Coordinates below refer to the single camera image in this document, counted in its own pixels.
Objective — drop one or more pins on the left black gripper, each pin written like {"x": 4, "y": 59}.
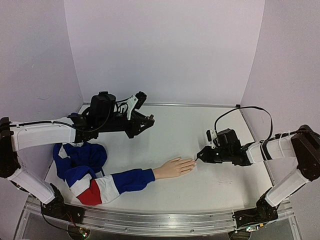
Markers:
{"x": 139, "y": 119}

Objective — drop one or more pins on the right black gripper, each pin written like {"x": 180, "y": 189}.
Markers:
{"x": 208, "y": 155}

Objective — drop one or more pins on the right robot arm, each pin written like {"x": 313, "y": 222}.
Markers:
{"x": 302, "y": 145}

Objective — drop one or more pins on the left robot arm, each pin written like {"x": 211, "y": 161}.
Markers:
{"x": 105, "y": 114}

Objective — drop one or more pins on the mannequin hand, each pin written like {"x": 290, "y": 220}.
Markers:
{"x": 174, "y": 168}

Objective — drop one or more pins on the blue white red jacket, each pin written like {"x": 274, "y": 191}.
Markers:
{"x": 80, "y": 167}

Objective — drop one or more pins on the aluminium back rail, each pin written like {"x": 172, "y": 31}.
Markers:
{"x": 200, "y": 105}

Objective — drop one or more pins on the aluminium rail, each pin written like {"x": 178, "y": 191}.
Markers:
{"x": 158, "y": 224}
{"x": 200, "y": 105}

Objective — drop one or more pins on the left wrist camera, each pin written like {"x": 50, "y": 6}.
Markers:
{"x": 135, "y": 102}

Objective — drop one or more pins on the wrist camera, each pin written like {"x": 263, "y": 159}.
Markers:
{"x": 212, "y": 138}
{"x": 135, "y": 102}

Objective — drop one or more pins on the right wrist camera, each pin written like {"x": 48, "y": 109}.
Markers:
{"x": 212, "y": 138}

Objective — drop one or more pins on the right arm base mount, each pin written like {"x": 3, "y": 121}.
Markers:
{"x": 262, "y": 213}

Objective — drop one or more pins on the aluminium front rail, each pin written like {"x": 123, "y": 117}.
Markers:
{"x": 158, "y": 224}

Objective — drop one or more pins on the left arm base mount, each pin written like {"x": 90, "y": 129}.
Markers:
{"x": 58, "y": 209}

